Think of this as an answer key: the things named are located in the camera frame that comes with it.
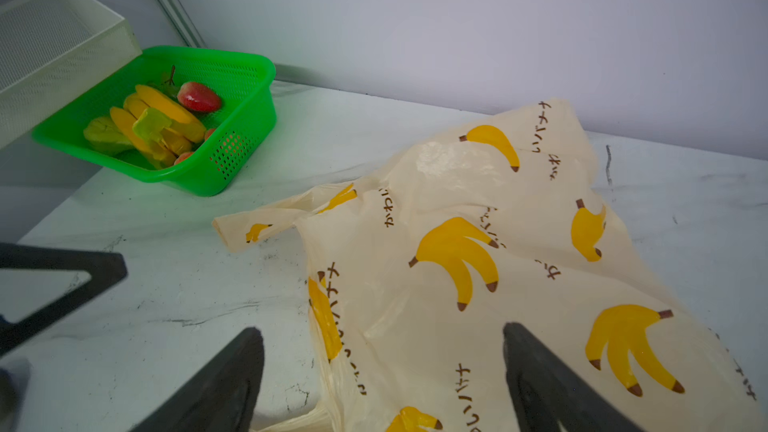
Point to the yellow fake banana bunch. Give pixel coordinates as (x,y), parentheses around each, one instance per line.
(162,120)

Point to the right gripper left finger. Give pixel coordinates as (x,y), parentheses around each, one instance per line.
(221,396)

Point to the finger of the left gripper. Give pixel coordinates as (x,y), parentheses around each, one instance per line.
(106,269)

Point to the yellow fake lemon with leaves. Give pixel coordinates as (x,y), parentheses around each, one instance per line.
(113,134)

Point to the cream banana print plastic bag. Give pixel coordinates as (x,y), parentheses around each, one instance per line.
(415,269)

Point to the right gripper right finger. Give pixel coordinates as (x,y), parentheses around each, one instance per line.
(547,395)

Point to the green plastic basket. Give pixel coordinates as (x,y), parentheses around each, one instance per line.
(246,118)

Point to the lower white mesh wall shelf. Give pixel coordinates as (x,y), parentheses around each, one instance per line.
(52,52)

